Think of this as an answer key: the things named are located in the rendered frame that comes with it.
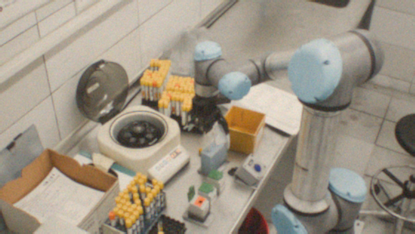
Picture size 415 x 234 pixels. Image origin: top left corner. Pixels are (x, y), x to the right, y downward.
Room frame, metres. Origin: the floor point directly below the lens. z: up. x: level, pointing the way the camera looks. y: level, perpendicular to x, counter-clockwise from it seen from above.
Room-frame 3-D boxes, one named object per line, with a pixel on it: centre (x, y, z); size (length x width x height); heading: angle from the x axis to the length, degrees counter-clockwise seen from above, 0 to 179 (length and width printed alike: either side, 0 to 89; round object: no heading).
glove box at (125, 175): (1.16, 0.32, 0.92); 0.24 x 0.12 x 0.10; 63
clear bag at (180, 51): (1.84, 0.11, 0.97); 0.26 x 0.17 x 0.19; 167
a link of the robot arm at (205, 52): (1.20, -0.01, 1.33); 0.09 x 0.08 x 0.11; 34
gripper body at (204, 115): (1.20, 0.00, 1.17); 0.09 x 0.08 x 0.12; 145
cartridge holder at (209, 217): (1.02, 0.01, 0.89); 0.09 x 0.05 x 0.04; 63
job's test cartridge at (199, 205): (1.02, 0.01, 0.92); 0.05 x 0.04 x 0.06; 63
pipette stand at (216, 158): (1.25, -0.03, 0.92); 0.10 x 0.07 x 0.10; 145
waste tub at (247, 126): (1.39, -0.14, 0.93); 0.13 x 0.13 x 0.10; 68
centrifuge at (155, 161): (1.29, 0.21, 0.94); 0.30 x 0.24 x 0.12; 54
